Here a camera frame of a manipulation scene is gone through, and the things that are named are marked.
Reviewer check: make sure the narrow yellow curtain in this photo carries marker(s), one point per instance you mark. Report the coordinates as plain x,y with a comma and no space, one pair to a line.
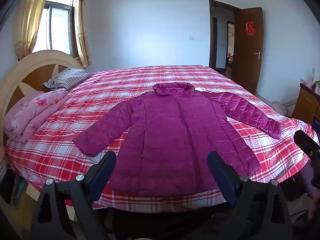
81,30

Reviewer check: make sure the window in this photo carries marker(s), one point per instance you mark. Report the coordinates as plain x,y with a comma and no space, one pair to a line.
57,27

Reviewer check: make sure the wide yellow curtain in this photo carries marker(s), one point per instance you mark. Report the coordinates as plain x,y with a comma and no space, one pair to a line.
30,25

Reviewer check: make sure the pale cloth pile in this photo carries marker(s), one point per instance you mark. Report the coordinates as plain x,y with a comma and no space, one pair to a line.
278,108

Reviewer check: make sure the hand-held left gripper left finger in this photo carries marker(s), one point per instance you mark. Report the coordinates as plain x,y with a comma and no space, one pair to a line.
100,177

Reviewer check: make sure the striped pillow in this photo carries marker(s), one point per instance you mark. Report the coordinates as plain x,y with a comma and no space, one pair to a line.
67,78

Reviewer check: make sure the dark wooden door frame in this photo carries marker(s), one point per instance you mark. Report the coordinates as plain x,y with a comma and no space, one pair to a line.
210,30

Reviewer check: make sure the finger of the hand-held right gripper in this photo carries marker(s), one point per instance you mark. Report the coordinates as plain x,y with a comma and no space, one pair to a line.
306,141
316,126

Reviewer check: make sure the magenta quilted down jacket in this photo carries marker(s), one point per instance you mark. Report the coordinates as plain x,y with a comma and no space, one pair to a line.
162,135

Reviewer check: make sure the brown wooden door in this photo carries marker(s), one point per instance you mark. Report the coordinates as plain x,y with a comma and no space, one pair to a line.
250,62

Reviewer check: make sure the wooden cabinet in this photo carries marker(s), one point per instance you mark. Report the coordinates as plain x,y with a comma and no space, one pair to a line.
303,102

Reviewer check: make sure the red paper door decoration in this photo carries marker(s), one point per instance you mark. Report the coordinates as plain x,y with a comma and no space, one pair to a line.
250,28

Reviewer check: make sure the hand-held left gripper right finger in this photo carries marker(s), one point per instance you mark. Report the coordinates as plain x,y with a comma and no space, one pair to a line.
222,177

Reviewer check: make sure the pink floral folded quilt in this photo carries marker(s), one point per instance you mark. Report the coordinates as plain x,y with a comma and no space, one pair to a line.
32,112

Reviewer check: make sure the red plaid bed sheet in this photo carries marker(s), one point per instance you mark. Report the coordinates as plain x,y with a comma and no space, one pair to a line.
125,80

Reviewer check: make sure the cream wooden headboard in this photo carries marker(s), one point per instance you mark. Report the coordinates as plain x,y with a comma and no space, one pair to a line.
32,65

